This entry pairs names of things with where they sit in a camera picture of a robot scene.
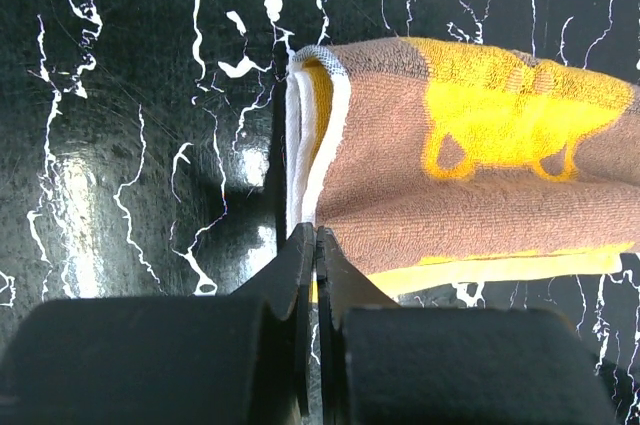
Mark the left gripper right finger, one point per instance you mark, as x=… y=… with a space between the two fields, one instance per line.
x=383 y=363

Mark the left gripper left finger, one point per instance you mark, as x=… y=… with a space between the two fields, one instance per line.
x=241 y=358

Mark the yellow cloth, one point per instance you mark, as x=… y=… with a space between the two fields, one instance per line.
x=437 y=162

